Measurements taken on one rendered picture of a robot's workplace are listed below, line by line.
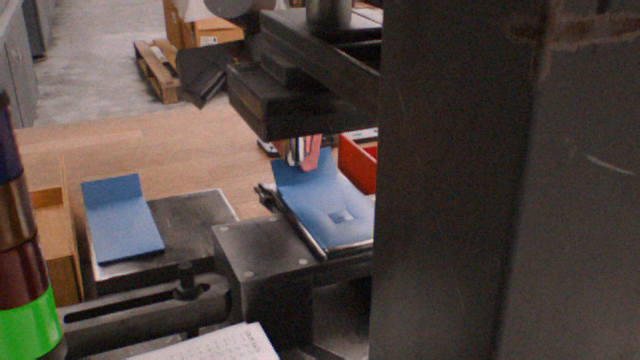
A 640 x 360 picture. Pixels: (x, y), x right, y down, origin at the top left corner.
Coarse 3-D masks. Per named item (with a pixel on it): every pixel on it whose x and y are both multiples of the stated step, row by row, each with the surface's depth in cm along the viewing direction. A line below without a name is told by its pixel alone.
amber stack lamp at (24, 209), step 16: (16, 176) 31; (0, 192) 30; (16, 192) 31; (0, 208) 30; (16, 208) 31; (32, 208) 32; (0, 224) 31; (16, 224) 31; (32, 224) 32; (0, 240) 31; (16, 240) 31
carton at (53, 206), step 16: (64, 176) 74; (32, 192) 79; (48, 192) 80; (64, 192) 70; (48, 208) 80; (64, 208) 67; (48, 224) 76; (64, 224) 76; (48, 240) 73; (64, 240) 73; (48, 256) 58; (64, 256) 58; (64, 272) 59; (80, 272) 67; (64, 288) 60; (80, 288) 60; (64, 304) 60
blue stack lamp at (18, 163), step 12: (0, 120) 29; (12, 120) 30; (0, 132) 29; (12, 132) 30; (0, 144) 29; (12, 144) 30; (0, 156) 30; (12, 156) 30; (0, 168) 30; (12, 168) 30; (0, 180) 30
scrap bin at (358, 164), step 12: (348, 144) 87; (348, 156) 87; (360, 156) 84; (372, 156) 93; (348, 168) 88; (360, 168) 84; (372, 168) 81; (360, 180) 85; (372, 180) 81; (372, 192) 82
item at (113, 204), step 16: (128, 176) 79; (96, 192) 77; (112, 192) 78; (128, 192) 79; (96, 208) 76; (112, 208) 76; (128, 208) 76; (144, 208) 76; (96, 224) 73; (112, 224) 73; (128, 224) 73; (144, 224) 73; (96, 240) 69; (112, 240) 69; (128, 240) 69; (144, 240) 69; (160, 240) 69; (96, 256) 67; (112, 256) 67; (128, 256) 67
